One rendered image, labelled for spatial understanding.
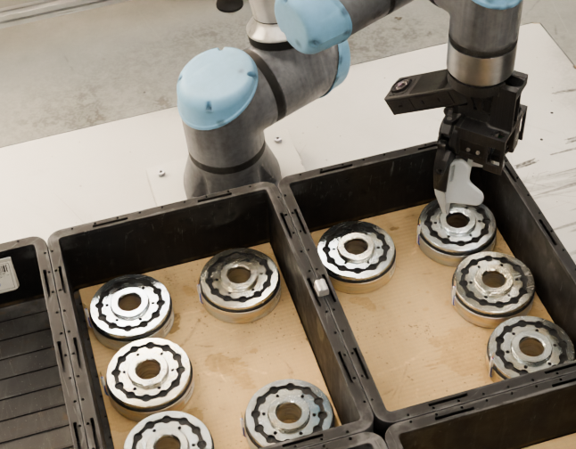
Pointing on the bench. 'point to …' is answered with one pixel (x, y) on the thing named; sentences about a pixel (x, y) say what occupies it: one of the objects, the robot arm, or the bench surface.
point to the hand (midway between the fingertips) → (450, 190)
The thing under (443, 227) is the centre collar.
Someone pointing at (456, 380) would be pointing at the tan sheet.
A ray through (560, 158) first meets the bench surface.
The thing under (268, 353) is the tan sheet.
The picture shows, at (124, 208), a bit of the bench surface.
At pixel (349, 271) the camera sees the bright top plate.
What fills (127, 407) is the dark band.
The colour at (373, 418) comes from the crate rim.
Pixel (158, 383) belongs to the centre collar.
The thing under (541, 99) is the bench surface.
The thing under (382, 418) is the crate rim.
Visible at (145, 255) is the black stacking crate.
